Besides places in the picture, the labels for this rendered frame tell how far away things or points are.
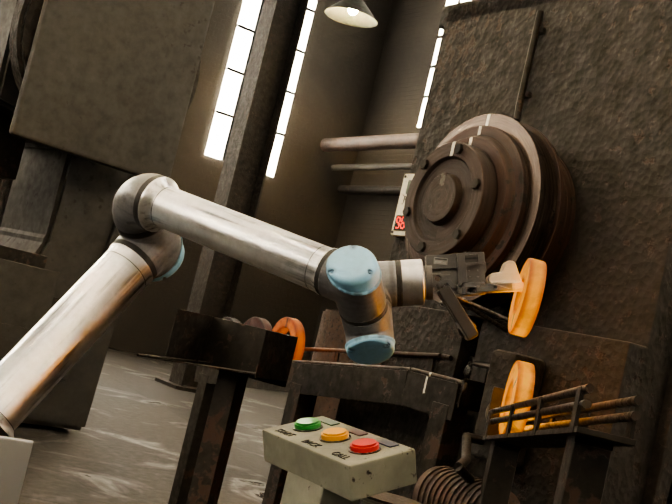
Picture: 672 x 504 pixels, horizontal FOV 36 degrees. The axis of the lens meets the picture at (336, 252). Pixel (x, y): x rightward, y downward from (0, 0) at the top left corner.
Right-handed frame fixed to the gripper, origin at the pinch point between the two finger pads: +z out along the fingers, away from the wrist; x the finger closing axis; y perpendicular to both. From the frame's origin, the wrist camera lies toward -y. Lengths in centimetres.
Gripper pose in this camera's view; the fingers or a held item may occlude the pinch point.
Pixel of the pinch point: (528, 287)
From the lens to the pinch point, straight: 206.3
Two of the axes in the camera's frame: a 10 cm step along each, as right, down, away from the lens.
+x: 0.2, 0.9, 10.0
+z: 10.0, -0.5, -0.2
